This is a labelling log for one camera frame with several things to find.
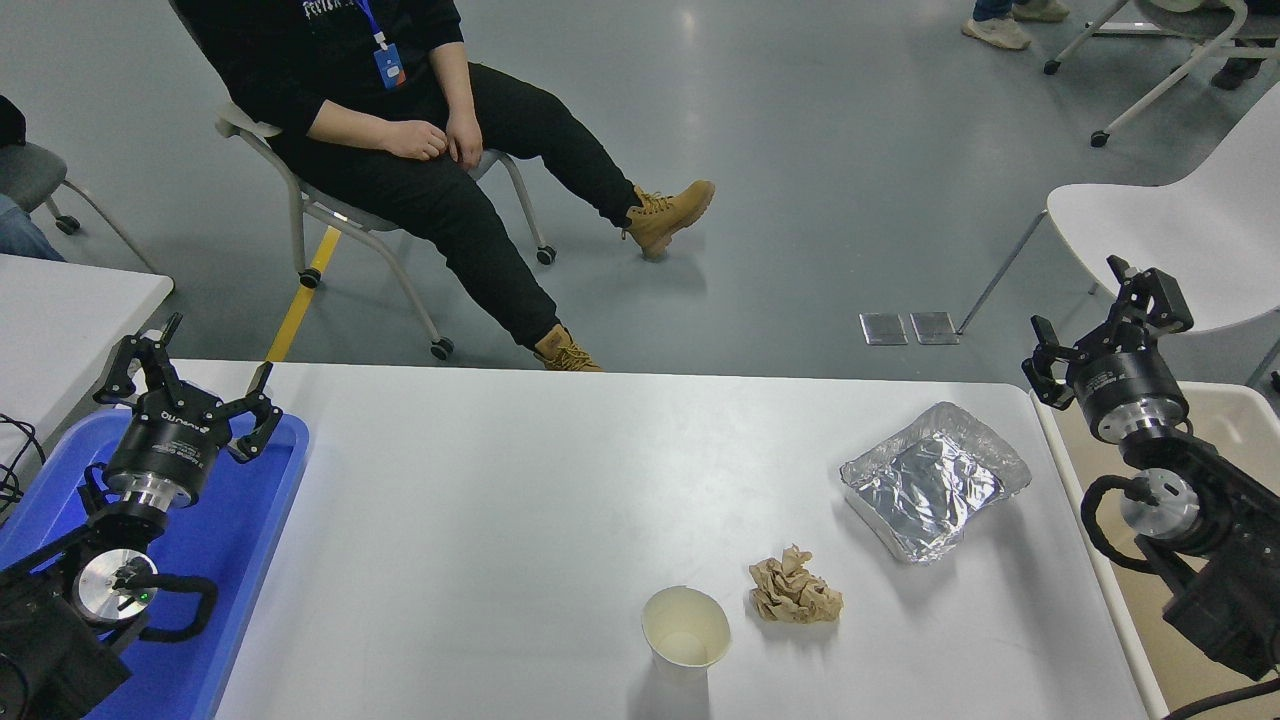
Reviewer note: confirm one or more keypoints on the person's right forearm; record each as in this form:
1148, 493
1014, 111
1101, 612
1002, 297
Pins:
350, 125

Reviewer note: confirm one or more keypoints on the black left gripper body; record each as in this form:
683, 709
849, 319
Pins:
170, 440

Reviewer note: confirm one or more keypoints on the metal floor plate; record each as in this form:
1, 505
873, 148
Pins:
884, 329
934, 328

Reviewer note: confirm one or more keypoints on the crumpled tan paper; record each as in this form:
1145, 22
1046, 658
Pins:
795, 592

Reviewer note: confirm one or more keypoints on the white frame rolling chair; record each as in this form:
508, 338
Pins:
236, 122
1195, 20

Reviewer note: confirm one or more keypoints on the person's right hand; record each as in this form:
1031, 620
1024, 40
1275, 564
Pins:
415, 140

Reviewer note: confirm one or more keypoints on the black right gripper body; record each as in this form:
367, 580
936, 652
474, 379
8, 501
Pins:
1130, 385

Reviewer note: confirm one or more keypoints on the foil tray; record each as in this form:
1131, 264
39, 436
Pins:
930, 490

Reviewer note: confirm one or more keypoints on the person's left hand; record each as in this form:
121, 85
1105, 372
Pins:
466, 140

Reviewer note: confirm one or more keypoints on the large pale bin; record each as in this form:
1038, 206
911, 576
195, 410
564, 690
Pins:
1135, 640

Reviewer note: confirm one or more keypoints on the blue plastic tray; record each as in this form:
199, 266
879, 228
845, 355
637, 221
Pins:
240, 540

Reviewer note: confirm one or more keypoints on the white side table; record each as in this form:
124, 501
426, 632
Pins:
60, 320

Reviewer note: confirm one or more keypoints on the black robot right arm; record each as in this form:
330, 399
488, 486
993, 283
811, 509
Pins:
1230, 600

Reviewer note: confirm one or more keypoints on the white paper cup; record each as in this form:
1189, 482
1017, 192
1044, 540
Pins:
685, 625

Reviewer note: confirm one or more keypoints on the white shell chair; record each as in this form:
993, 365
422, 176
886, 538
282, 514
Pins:
1180, 240

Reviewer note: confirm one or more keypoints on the grey office chair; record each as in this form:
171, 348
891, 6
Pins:
25, 170

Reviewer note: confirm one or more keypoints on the person's left forearm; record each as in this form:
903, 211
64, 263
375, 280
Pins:
450, 80

